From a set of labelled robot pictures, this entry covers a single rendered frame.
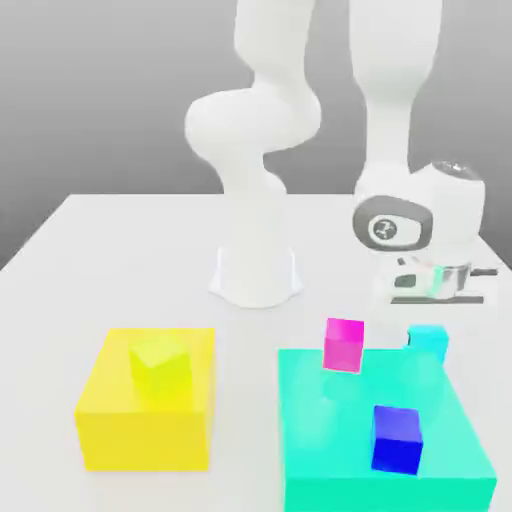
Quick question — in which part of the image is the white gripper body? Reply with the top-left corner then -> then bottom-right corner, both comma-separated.
377,294 -> 487,327

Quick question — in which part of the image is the small cyan cube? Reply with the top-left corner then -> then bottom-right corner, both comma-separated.
406,324 -> 450,364

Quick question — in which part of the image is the small magenta cube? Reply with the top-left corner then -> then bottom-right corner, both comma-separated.
322,317 -> 366,376

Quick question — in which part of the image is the small blue cube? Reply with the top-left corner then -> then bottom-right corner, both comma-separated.
370,404 -> 425,478

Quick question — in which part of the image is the small yellow cube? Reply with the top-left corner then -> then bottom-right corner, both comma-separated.
128,334 -> 194,402

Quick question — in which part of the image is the large teal box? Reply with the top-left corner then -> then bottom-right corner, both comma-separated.
277,346 -> 500,512

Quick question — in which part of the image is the large yellow box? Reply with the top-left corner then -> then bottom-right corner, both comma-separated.
74,327 -> 218,474

